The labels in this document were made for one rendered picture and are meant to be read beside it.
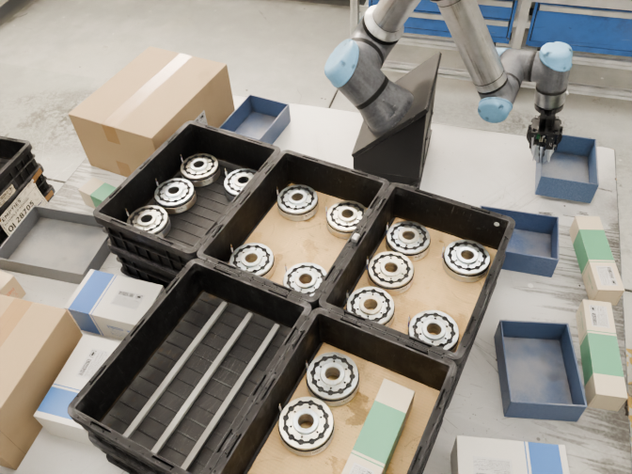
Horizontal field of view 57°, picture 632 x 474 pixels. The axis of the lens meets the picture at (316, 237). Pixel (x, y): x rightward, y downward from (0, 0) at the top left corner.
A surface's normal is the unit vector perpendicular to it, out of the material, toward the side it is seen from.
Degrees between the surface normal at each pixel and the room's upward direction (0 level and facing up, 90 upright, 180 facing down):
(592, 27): 90
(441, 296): 0
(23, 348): 0
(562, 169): 1
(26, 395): 90
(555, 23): 90
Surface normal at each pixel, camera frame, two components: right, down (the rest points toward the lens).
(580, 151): -0.26, 0.73
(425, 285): -0.04, -0.67
